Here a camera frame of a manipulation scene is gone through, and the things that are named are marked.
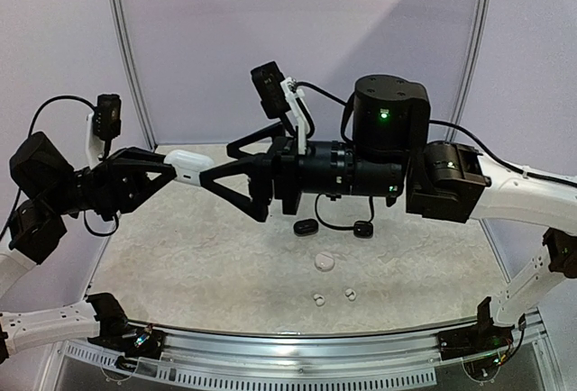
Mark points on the aluminium frame post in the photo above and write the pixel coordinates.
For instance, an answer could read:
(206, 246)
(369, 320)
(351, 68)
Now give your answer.
(479, 19)
(131, 71)

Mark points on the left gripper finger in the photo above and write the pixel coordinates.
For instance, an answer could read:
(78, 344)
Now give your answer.
(145, 187)
(141, 157)

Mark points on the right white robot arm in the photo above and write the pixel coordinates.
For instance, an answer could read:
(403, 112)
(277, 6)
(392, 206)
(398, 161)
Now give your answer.
(385, 152)

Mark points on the right aluminium frame post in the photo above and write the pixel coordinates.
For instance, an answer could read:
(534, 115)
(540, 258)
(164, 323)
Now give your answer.
(479, 19)

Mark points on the white oval earbud case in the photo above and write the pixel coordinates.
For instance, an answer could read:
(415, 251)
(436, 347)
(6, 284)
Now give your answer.
(188, 166)

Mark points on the pink round earbud case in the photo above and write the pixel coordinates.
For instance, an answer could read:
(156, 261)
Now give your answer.
(324, 261)

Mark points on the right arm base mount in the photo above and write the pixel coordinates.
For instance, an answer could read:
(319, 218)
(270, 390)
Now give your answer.
(484, 335)

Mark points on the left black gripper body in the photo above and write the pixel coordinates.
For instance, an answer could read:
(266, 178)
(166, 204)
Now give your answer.
(105, 191)

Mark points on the white stem earbud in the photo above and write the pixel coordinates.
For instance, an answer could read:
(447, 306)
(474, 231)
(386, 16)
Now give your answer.
(350, 294)

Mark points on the black oval earbud case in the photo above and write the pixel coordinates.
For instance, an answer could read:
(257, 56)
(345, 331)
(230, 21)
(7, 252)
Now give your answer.
(305, 227)

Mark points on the white earbud lower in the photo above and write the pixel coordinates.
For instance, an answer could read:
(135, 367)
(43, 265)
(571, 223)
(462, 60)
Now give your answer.
(319, 299)

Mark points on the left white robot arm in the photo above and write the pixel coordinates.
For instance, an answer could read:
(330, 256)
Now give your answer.
(35, 229)

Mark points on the aluminium front rail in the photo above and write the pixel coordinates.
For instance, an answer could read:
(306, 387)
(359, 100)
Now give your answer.
(409, 360)

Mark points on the left aluminium frame post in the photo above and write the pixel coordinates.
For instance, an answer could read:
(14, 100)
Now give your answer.
(131, 71)

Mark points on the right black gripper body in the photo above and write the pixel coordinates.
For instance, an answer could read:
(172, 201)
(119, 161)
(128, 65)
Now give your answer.
(279, 175)

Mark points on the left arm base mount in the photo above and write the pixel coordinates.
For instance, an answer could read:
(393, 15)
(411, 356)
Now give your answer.
(115, 332)

